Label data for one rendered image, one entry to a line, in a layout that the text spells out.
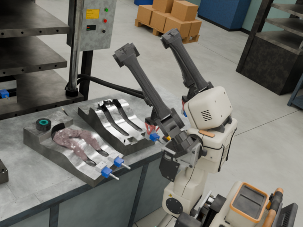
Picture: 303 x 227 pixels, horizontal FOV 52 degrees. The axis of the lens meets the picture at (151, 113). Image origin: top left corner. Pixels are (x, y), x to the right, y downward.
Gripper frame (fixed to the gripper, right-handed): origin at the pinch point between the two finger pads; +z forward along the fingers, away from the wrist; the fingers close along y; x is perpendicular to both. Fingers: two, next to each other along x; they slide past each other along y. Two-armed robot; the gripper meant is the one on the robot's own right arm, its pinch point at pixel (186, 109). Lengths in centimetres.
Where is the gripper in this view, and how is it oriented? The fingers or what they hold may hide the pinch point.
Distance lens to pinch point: 215.7
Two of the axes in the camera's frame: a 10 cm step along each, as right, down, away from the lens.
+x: 2.6, 5.7, -7.8
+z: -2.1, 8.2, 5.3
